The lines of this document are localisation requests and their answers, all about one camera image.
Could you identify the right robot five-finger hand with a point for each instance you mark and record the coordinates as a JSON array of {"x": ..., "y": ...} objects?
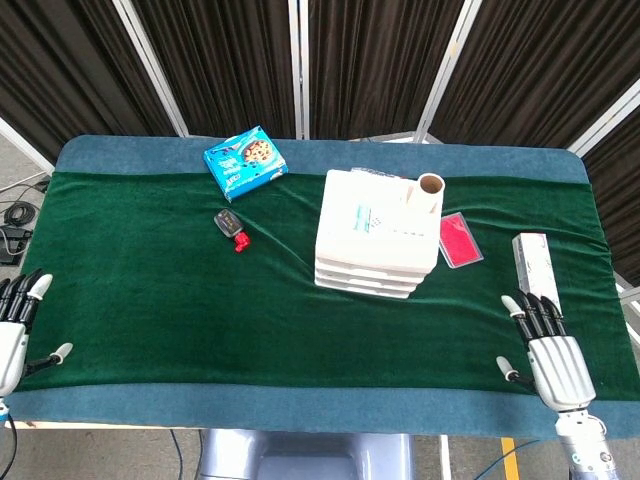
[{"x": 560, "y": 370}]

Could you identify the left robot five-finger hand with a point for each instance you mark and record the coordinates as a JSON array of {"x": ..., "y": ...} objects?
[{"x": 12, "y": 345}]

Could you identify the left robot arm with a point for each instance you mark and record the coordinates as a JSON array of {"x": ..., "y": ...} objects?
[{"x": 4, "y": 410}]

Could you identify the grey robot base column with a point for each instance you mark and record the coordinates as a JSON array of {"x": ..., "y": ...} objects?
[{"x": 300, "y": 455}]

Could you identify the black power adapter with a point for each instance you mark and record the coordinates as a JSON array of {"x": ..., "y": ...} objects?
[{"x": 12, "y": 242}]

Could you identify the long white floral carton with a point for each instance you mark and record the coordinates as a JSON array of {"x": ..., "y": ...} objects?
[{"x": 535, "y": 265}]

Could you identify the red pad in clear case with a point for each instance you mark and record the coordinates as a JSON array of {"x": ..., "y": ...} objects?
[{"x": 460, "y": 240}]

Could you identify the green velvet cloth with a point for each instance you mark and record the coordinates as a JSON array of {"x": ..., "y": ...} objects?
[{"x": 175, "y": 300}]

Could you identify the dark curtain screen panel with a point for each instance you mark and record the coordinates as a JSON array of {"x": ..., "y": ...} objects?
[
  {"x": 225, "y": 60},
  {"x": 375, "y": 60},
  {"x": 620, "y": 190},
  {"x": 60, "y": 60},
  {"x": 540, "y": 60}
]

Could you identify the white roll with cardboard core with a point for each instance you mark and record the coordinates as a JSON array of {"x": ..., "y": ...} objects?
[{"x": 425, "y": 197}]

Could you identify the blue table cover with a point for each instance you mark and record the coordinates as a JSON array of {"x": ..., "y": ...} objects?
[{"x": 150, "y": 150}]

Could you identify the small black device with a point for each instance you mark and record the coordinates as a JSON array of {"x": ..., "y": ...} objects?
[{"x": 227, "y": 222}]

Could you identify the red plastic clip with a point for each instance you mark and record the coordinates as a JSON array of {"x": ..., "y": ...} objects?
[{"x": 242, "y": 243}]

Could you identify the patterned foil packet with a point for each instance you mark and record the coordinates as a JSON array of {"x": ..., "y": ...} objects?
[{"x": 375, "y": 171}]

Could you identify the blue cookie box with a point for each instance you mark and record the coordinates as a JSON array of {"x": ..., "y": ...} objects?
[{"x": 245, "y": 162}]

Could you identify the white plastic storage box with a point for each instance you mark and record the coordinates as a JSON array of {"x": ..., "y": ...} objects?
[{"x": 370, "y": 225}]

